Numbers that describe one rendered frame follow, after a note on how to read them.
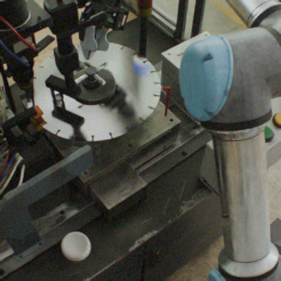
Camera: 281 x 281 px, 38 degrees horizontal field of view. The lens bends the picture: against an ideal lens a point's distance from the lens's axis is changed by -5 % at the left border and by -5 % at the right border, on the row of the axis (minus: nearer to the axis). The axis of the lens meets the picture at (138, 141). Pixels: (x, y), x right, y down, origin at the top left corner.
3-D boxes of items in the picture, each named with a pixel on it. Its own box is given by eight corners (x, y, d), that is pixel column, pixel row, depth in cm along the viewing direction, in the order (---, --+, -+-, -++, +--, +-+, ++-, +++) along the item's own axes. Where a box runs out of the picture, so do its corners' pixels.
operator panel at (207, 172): (264, 126, 121) (278, 93, 109) (290, 150, 116) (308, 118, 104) (197, 176, 111) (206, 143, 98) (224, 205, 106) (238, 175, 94)
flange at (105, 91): (123, 90, 100) (123, 83, 98) (83, 110, 97) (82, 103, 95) (100, 64, 106) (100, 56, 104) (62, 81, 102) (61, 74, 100)
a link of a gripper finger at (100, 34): (98, 66, 100) (107, 30, 96) (84, 58, 104) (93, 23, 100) (107, 66, 102) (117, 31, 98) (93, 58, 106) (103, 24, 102)
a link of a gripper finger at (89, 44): (87, 66, 98) (97, 29, 94) (74, 58, 101) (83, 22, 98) (98, 66, 100) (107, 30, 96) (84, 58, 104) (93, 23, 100)
